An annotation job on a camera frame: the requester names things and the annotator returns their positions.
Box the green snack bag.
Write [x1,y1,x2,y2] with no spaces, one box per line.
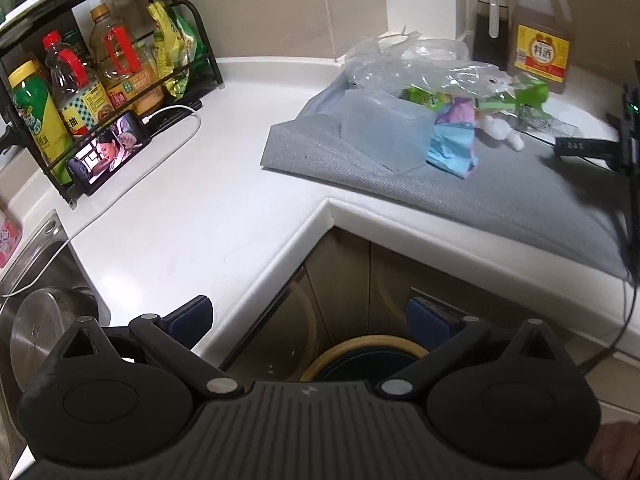
[175,12,208,78]

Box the stainless steel sink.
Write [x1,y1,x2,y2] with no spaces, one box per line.
[0,210,111,480]

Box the black wire rack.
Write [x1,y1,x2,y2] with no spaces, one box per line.
[0,0,224,208]

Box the black cable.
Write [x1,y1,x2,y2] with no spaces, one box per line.
[582,172,636,373]

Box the person's clothing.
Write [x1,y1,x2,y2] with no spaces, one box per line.
[585,420,640,480]

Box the green bottle with yellow cap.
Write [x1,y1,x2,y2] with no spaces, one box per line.
[7,60,76,186]

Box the smartphone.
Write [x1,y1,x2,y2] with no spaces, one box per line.
[66,111,151,196]

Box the green packet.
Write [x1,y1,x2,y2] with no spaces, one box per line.
[400,80,551,121]

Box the translucent blue plastic bag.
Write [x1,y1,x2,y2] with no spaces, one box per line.
[340,87,437,173]

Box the white charging cable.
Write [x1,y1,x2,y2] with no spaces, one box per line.
[0,105,202,298]

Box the pink packet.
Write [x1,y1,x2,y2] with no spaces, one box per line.
[0,215,23,268]

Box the grey mat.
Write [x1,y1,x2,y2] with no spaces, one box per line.
[260,67,633,281]

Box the red capped sauce bottle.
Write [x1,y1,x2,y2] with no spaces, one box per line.
[42,31,116,138]

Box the yellow snack bag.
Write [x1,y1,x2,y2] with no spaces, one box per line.
[146,1,193,101]

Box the clear plastic bag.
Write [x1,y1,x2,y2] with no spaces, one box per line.
[345,30,511,98]

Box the brown cooking wine jug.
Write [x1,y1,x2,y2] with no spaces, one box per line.
[507,0,576,95]

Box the yellow capped oil bottle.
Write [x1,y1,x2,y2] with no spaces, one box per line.
[89,4,166,116]

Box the dark sauce bottle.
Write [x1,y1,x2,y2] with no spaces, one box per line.
[472,0,511,73]

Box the purple blue snack packet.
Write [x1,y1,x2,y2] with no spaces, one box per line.
[426,97,480,179]

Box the steel pot lid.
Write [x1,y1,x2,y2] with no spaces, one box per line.
[10,286,101,396]

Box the dark bin with yellow rim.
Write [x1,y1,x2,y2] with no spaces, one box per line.
[300,335,431,383]

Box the white rabbit toy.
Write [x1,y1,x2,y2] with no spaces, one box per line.
[472,72,526,152]

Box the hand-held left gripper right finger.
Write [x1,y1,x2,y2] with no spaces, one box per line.
[374,297,576,401]

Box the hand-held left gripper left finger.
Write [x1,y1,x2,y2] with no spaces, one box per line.
[39,296,246,401]

